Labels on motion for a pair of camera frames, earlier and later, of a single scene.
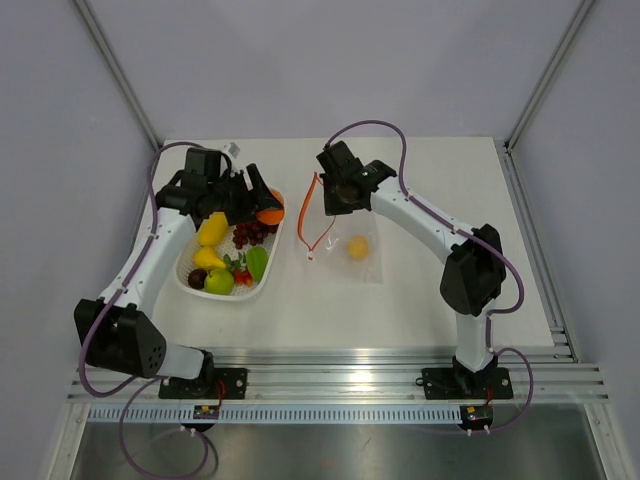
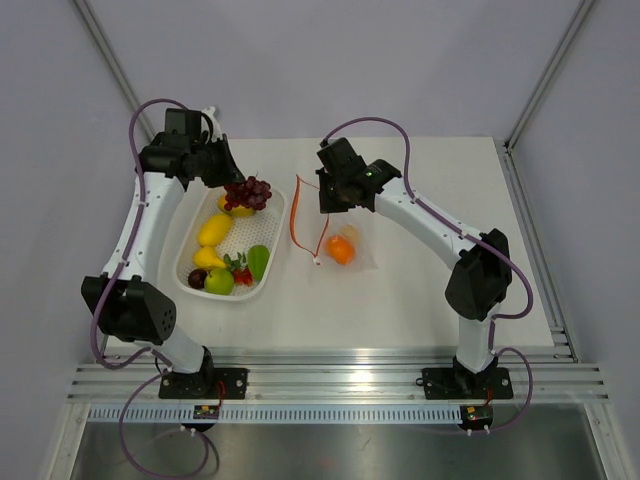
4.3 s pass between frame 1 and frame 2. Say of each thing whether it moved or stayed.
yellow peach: moved
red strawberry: stayed
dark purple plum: stayed
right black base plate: stayed
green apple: stayed
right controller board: stayed
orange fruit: moved
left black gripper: moved
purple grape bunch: moved
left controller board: stayed
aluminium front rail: stayed
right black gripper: stayed
